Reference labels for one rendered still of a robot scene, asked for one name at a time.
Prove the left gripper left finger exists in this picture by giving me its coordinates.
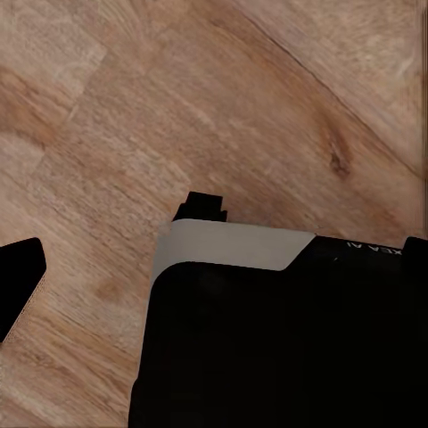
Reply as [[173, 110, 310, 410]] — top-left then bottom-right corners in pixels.
[[0, 237, 46, 344]]

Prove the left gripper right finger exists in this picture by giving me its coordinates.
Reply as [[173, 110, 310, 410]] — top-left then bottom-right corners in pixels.
[[399, 236, 428, 308]]

